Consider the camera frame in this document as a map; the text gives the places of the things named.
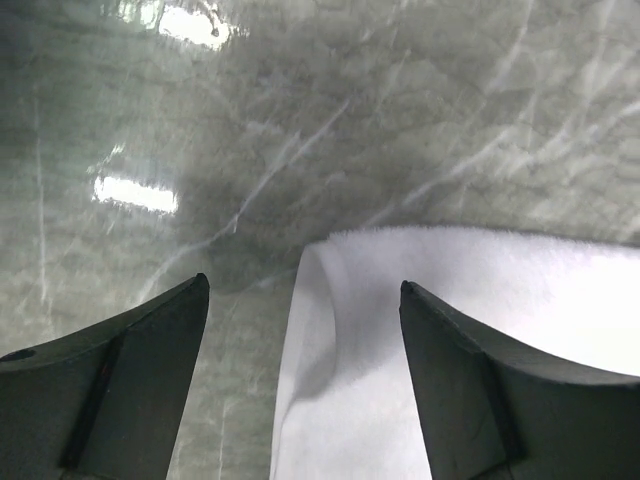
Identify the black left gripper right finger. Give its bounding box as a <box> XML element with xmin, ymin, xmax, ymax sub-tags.
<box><xmin>399</xmin><ymin>281</ymin><xmax>639</xmax><ymax>479</ymax></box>

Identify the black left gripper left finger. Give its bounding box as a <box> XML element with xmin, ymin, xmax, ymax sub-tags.
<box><xmin>1</xmin><ymin>273</ymin><xmax>209</xmax><ymax>479</ymax></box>

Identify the white terry towel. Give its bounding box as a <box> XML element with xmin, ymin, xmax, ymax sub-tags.
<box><xmin>270</xmin><ymin>226</ymin><xmax>639</xmax><ymax>479</ymax></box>

